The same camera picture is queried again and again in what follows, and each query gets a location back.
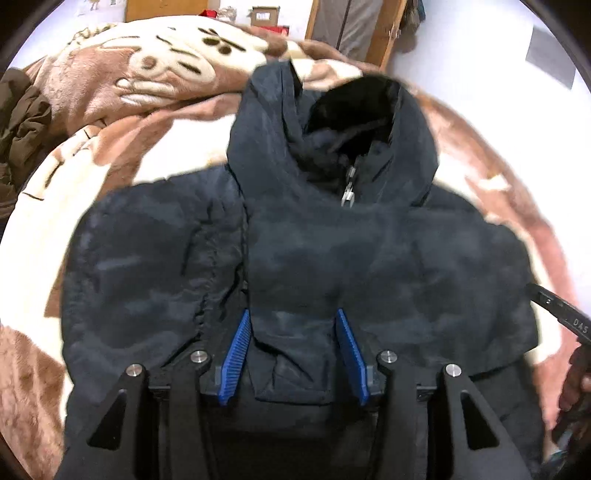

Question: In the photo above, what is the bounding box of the black puffer jacket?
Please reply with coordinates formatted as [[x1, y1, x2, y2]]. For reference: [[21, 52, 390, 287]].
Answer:
[[58, 63, 544, 479]]

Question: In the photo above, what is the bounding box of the person's right hand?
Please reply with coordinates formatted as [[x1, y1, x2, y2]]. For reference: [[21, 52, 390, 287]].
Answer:
[[558, 345, 591, 412]]

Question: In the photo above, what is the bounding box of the brown cartoon fleece blanket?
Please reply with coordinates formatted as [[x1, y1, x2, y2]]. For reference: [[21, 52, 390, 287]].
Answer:
[[1, 16, 581, 479]]

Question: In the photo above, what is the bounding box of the red gift box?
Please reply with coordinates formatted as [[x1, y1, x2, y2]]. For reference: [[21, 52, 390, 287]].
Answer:
[[260, 26, 290, 36]]

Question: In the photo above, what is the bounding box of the brown puffer jacket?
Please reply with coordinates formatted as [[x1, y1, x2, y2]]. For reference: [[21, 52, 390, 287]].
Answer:
[[1, 69, 51, 221]]

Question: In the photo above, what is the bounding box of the brown cardboard box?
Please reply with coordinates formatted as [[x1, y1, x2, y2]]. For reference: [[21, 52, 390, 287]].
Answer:
[[249, 6, 280, 27]]

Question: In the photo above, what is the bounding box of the santa hat plush toy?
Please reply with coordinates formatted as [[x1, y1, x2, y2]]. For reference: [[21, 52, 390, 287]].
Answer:
[[199, 9, 218, 19]]

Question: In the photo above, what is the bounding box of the wooden wardrobe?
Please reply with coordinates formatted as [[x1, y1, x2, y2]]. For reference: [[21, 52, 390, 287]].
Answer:
[[124, 0, 208, 22]]

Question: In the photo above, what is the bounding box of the hanging bag on door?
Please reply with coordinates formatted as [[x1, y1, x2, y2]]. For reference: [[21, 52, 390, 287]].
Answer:
[[400, 0, 426, 35]]

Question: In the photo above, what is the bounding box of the grey wall panel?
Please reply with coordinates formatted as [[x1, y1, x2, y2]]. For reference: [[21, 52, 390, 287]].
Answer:
[[526, 27, 577, 89]]

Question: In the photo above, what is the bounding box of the cartoon couple wall sticker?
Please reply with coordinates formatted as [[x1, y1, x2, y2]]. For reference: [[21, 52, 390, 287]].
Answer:
[[78, 0, 127, 15]]

